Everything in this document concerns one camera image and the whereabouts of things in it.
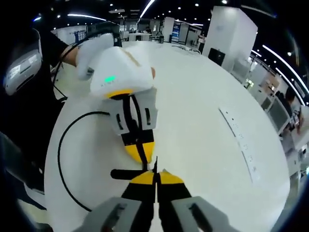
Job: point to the operator in black shirt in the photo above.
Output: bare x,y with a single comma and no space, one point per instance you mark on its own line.
31,120

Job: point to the black box on pillar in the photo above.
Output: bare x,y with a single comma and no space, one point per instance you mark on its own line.
216,56

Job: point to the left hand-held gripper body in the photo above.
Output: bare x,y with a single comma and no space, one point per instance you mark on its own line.
113,70

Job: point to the long ceiling light strip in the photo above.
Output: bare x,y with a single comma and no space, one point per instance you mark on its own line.
146,8

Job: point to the person's left hand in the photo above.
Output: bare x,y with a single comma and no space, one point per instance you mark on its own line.
153,73

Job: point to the white chest-worn device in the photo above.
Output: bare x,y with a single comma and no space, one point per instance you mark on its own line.
21,70

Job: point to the white square pillar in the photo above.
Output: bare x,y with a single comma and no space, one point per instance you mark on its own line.
229,31

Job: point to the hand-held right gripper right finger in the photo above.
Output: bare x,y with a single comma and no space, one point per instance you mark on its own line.
193,212

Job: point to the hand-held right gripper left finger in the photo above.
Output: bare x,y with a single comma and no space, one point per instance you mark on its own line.
113,212

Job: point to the long flat white strip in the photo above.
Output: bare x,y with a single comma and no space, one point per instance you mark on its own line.
241,142

